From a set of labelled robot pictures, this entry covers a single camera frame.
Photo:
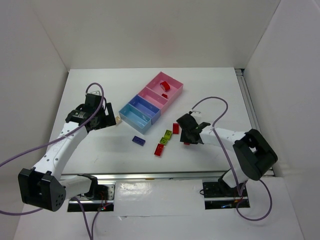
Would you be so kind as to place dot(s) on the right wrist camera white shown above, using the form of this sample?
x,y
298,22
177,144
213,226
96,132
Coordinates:
x,y
197,115

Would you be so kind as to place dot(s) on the small pink container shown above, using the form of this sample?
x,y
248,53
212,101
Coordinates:
x,y
153,97

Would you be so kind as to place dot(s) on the tan lego brick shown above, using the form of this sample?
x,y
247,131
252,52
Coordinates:
x,y
118,120

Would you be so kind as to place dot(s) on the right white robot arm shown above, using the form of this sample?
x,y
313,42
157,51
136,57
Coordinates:
x,y
225,139

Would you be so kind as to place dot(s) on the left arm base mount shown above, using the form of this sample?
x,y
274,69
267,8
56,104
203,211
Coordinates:
x,y
103,200

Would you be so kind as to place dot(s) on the aluminium front rail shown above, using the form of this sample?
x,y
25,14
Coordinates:
x,y
158,175

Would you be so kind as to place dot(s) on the red round flower lego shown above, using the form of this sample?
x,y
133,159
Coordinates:
x,y
165,86

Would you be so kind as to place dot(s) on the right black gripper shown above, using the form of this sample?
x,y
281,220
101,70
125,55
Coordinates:
x,y
188,130

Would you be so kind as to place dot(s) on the light blue container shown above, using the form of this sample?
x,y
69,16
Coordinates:
x,y
135,118

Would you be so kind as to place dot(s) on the upper green lego brick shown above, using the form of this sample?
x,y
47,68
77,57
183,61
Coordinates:
x,y
168,134

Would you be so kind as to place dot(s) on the lower green lego brick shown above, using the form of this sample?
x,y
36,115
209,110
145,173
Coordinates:
x,y
163,141

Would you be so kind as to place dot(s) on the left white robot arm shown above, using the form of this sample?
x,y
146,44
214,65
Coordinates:
x,y
42,186

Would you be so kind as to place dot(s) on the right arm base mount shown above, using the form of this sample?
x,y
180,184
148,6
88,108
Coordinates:
x,y
220,196

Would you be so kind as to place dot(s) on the green lego brick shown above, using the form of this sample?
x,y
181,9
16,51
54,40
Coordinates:
x,y
163,141
168,134

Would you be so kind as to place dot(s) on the large pink container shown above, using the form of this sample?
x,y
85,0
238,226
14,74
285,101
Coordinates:
x,y
175,91

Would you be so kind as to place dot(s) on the aluminium rail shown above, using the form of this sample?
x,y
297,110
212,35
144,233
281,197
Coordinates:
x,y
252,112
158,175

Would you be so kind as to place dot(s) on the purple blue container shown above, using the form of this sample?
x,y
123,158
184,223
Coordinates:
x,y
146,108

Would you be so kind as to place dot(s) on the purple lego plate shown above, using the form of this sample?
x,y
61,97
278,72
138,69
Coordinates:
x,y
138,141

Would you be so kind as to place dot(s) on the aluminium right rail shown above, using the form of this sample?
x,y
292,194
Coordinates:
x,y
252,112

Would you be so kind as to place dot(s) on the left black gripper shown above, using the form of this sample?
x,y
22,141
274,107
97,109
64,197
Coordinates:
x,y
107,116

